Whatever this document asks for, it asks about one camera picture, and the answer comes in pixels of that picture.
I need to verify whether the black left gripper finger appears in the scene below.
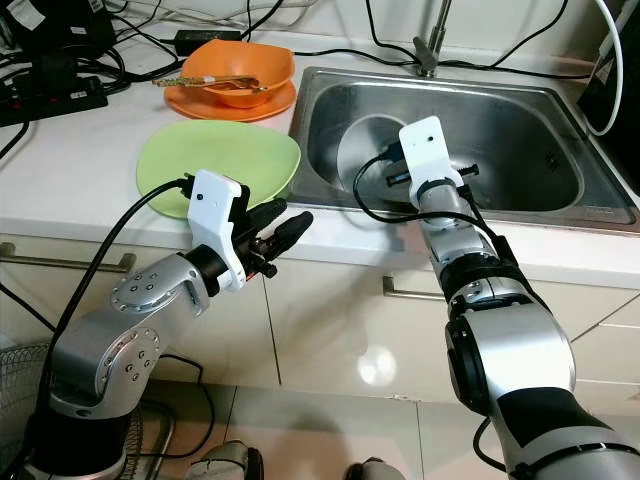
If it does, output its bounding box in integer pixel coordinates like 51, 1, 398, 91
246, 196, 289, 233
253, 210, 316, 261

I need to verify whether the green plate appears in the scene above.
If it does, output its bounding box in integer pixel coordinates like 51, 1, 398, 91
136, 120, 302, 221

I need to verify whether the steel sink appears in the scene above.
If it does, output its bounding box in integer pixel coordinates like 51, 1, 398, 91
288, 65, 640, 236

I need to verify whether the orange plate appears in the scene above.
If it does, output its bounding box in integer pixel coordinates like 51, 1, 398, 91
163, 80, 298, 123

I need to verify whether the white cabinet drawer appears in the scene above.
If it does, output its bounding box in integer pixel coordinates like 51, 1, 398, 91
265, 262, 640, 401

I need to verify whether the steel faucet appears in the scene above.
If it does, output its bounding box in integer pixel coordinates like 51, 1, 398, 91
412, 0, 456, 79

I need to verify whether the orange bowl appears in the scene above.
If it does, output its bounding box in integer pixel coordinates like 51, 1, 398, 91
188, 40, 296, 109

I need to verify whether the black power brick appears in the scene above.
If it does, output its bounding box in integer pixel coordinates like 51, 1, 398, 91
172, 28, 241, 56

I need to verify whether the black power strip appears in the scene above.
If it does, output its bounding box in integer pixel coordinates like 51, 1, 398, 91
0, 80, 109, 126

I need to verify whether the grey left robot foot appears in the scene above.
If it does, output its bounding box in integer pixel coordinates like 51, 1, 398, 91
185, 440, 266, 480

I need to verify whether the grey robot foot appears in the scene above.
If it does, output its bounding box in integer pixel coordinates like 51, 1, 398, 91
185, 440, 266, 480
345, 458, 406, 480

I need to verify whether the black plug adapter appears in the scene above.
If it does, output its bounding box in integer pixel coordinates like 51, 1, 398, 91
40, 55, 83, 96

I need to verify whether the grey right robot foot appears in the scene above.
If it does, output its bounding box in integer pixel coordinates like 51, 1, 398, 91
345, 458, 406, 480

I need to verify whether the black charging dock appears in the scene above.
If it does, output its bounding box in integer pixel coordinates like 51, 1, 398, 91
5, 0, 118, 61

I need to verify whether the grey floor fan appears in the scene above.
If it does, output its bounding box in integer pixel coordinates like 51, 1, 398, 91
0, 345, 61, 480

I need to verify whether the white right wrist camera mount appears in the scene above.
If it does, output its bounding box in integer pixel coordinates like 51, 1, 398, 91
398, 115, 463, 201

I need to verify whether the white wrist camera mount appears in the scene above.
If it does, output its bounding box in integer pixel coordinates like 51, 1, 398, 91
188, 168, 251, 293
398, 115, 463, 201

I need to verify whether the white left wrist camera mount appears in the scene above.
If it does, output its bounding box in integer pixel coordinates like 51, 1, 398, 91
188, 168, 251, 293

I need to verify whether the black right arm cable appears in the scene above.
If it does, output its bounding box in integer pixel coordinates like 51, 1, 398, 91
352, 150, 511, 266

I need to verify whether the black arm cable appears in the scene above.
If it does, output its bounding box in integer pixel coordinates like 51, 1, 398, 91
352, 150, 511, 266
60, 178, 196, 421

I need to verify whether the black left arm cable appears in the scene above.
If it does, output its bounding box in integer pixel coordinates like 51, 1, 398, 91
60, 178, 196, 421

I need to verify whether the black cable over counter edge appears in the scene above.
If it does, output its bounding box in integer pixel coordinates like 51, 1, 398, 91
0, 120, 31, 161

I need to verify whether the long thin black cable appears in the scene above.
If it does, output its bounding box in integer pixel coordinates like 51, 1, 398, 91
240, 35, 591, 81

